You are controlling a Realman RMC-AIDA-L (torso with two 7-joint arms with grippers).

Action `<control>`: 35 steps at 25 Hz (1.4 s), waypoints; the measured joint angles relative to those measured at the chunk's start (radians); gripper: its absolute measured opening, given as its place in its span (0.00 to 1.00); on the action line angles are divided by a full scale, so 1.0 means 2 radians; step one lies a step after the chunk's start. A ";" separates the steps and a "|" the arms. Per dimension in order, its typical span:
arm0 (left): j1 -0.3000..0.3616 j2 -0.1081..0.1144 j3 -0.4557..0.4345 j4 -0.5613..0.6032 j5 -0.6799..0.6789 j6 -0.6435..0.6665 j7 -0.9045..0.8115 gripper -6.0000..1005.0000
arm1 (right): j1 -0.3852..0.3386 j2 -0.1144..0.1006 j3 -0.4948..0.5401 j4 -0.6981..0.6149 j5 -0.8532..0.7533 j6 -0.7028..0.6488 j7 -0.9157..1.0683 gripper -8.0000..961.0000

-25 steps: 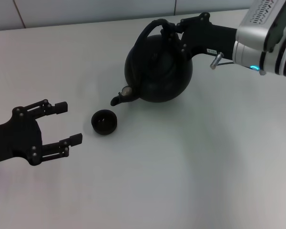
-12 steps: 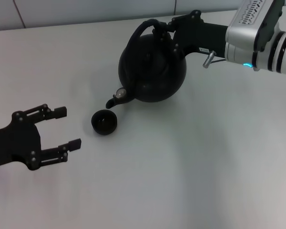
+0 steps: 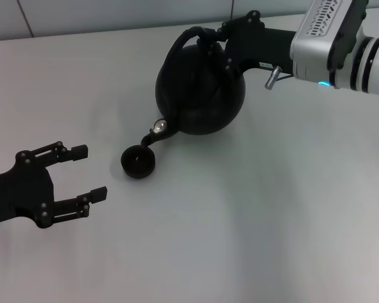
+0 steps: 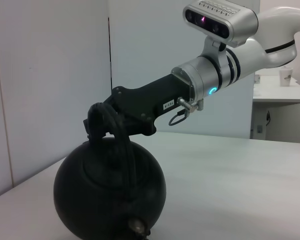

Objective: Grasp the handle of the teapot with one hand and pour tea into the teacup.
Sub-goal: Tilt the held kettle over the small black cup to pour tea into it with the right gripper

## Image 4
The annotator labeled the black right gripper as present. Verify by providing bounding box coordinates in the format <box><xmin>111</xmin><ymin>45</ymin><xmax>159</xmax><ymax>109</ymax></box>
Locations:
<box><xmin>101</xmin><ymin>73</ymin><xmax>195</xmax><ymax>138</ymax></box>

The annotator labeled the black round teapot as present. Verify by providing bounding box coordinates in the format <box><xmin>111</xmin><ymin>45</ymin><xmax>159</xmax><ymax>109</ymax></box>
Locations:
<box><xmin>53</xmin><ymin>102</ymin><xmax>168</xmax><ymax>240</ymax></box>

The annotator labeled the white paper cup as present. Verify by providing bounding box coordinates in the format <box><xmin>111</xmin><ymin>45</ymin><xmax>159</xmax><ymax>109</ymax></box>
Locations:
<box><xmin>279</xmin><ymin>67</ymin><xmax>295</xmax><ymax>87</ymax></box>

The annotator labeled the right gripper grey cable plug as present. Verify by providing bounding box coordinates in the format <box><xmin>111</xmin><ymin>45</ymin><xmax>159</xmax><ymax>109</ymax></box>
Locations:
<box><xmin>168</xmin><ymin>97</ymin><xmax>205</xmax><ymax>126</ymax></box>

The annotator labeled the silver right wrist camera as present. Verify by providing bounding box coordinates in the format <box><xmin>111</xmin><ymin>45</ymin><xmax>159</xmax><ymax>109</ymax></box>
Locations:
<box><xmin>182</xmin><ymin>0</ymin><xmax>260</xmax><ymax>76</ymax></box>

